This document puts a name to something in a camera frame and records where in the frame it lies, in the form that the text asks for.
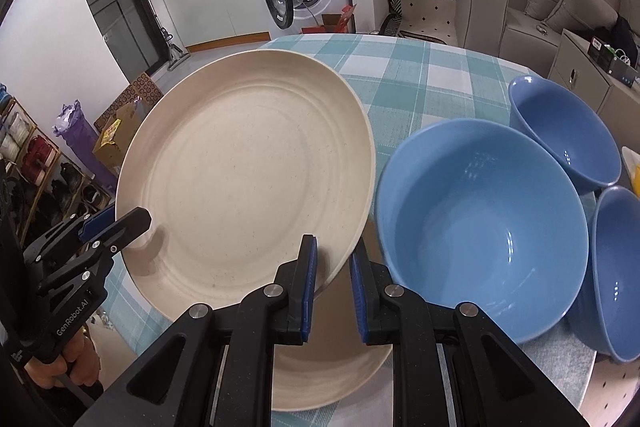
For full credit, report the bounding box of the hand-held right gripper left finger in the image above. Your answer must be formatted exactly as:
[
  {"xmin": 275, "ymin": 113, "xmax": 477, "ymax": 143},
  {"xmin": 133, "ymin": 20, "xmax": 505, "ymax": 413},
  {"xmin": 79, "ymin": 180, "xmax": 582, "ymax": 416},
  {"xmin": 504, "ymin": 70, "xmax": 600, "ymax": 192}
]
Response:
[{"xmin": 75, "ymin": 234, "xmax": 319, "ymax": 427}]

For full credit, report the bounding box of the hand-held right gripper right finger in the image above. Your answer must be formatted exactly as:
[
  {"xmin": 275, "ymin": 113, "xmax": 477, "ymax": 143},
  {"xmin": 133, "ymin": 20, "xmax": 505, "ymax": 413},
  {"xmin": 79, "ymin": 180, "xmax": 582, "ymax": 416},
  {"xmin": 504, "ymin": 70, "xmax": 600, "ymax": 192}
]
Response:
[{"xmin": 349, "ymin": 239, "xmax": 590, "ymax": 427}]

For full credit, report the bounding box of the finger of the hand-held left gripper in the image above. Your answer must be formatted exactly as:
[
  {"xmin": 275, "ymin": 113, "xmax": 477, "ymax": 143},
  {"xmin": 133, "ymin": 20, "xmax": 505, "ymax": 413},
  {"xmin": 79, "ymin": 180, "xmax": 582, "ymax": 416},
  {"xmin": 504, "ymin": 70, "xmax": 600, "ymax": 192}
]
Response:
[
  {"xmin": 22, "ymin": 206, "xmax": 117, "ymax": 260},
  {"xmin": 37, "ymin": 208, "xmax": 152, "ymax": 297}
]

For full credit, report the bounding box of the beige round plate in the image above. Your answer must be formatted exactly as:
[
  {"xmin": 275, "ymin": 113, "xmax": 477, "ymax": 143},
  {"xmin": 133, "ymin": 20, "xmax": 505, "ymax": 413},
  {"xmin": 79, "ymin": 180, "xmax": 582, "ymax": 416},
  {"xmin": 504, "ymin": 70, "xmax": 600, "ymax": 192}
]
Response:
[
  {"xmin": 272, "ymin": 342, "xmax": 393, "ymax": 412},
  {"xmin": 115, "ymin": 48, "xmax": 377, "ymax": 315}
]

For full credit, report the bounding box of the blue bowl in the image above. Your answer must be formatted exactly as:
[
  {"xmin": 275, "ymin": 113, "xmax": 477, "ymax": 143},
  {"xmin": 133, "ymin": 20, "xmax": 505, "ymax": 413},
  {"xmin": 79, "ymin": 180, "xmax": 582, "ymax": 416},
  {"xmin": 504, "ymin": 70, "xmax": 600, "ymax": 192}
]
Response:
[
  {"xmin": 375, "ymin": 118, "xmax": 590, "ymax": 345},
  {"xmin": 567, "ymin": 186, "xmax": 640, "ymax": 365},
  {"xmin": 507, "ymin": 74, "xmax": 623, "ymax": 195}
]

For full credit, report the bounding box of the person's left hand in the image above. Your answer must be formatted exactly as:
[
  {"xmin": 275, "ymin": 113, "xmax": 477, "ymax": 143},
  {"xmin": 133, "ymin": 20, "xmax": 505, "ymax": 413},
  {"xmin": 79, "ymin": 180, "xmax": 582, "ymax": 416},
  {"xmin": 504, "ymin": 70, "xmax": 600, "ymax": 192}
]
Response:
[{"xmin": 24, "ymin": 332, "xmax": 101, "ymax": 397}]

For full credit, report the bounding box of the purple bag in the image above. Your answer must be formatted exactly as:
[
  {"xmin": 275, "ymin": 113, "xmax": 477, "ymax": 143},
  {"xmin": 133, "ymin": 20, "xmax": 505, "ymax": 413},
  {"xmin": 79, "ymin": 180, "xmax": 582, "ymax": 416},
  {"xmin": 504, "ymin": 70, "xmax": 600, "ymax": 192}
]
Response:
[{"xmin": 54, "ymin": 99, "xmax": 118, "ymax": 192}]

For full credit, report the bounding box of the brown cardboard box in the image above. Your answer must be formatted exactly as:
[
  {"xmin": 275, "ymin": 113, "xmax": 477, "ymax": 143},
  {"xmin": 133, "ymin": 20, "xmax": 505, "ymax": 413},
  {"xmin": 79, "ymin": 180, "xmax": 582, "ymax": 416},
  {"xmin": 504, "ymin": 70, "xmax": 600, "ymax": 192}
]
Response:
[{"xmin": 92, "ymin": 102, "xmax": 148, "ymax": 192}]

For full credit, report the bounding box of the wooden shoe rack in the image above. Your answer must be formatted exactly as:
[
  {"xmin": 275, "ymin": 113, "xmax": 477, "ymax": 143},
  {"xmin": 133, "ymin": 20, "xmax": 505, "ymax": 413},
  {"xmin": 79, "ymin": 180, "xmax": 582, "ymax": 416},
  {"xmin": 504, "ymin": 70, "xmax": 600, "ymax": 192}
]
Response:
[{"xmin": 0, "ymin": 82, "xmax": 116, "ymax": 248}]

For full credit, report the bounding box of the brown patterned box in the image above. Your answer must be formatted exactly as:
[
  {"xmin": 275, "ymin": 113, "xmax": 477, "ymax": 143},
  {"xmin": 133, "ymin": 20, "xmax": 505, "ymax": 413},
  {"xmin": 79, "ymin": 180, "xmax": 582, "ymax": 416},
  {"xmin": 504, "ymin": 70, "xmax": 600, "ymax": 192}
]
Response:
[{"xmin": 94, "ymin": 72, "xmax": 163, "ymax": 132}]

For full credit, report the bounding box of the floor mop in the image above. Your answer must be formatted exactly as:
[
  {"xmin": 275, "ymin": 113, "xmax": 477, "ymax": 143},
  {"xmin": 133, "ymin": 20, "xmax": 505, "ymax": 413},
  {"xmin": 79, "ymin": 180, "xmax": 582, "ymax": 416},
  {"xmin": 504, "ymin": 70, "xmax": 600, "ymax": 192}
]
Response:
[{"xmin": 135, "ymin": 0, "xmax": 188, "ymax": 70}]

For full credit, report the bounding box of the teal checked tablecloth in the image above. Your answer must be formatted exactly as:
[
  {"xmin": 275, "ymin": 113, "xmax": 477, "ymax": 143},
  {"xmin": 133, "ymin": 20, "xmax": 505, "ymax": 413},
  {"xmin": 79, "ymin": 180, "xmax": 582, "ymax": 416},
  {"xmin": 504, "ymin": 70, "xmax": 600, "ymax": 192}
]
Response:
[{"xmin": 97, "ymin": 34, "xmax": 598, "ymax": 427}]

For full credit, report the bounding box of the red open carton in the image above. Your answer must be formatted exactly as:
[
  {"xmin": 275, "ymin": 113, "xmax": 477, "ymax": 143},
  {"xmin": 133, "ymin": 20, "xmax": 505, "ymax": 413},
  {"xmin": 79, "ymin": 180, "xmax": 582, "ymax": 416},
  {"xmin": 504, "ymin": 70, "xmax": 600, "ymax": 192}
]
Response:
[{"xmin": 302, "ymin": 4, "xmax": 358, "ymax": 35}]

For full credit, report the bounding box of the black white patterned cushion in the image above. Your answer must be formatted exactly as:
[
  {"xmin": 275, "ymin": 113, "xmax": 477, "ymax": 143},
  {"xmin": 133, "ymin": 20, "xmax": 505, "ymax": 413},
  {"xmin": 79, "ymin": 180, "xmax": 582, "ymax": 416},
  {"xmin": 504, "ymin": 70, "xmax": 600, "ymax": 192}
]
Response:
[{"xmin": 378, "ymin": 0, "xmax": 458, "ymax": 45}]

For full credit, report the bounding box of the yellow plastic bag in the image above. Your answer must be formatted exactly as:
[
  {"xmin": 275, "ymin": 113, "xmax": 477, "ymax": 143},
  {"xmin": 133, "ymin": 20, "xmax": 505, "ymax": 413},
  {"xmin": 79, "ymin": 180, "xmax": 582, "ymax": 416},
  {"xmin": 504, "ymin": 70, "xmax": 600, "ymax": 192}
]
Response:
[{"xmin": 622, "ymin": 147, "xmax": 640, "ymax": 198}]

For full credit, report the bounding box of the grey side cabinet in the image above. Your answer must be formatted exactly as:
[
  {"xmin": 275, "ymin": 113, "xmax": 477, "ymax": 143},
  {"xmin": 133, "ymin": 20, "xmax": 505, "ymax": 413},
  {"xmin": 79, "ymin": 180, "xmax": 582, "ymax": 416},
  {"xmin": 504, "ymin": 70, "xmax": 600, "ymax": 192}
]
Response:
[{"xmin": 547, "ymin": 29, "xmax": 640, "ymax": 142}]

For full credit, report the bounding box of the grey sofa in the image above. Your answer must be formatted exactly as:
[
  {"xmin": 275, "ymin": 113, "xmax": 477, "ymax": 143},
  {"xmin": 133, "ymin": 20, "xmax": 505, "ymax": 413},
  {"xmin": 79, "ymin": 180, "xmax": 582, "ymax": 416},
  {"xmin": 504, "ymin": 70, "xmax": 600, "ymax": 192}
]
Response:
[{"xmin": 457, "ymin": 0, "xmax": 640, "ymax": 72}]

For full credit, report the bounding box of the black box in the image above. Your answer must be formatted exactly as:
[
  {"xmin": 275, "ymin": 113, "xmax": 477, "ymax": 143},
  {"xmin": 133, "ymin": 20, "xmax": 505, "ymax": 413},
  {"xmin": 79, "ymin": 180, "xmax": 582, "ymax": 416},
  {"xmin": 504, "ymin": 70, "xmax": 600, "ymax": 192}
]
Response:
[{"xmin": 587, "ymin": 36, "xmax": 638, "ymax": 85}]

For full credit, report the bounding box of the black bag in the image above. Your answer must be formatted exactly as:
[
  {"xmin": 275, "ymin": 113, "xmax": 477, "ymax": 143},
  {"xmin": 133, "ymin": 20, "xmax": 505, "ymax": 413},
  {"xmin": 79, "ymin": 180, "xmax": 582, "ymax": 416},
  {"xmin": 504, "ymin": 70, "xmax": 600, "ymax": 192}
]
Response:
[{"xmin": 612, "ymin": 16, "xmax": 640, "ymax": 68}]

